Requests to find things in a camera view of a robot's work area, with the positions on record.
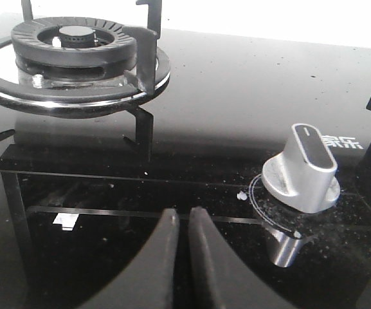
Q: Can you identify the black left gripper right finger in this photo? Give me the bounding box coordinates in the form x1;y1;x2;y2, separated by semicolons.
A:
188;207;294;308

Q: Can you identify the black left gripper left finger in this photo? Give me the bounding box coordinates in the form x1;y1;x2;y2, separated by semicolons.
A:
80;209;179;308

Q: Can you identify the black left pot support grate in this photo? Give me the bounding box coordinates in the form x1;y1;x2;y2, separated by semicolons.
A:
0;0;172;110

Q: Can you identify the black glass gas stove top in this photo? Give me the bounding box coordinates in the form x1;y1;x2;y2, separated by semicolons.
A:
0;30;371;308

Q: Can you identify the silver stove control knob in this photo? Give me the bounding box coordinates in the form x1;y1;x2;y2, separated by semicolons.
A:
262;123;340;214

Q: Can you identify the black left gas burner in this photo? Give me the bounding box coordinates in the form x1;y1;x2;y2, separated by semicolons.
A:
11;17;136;81

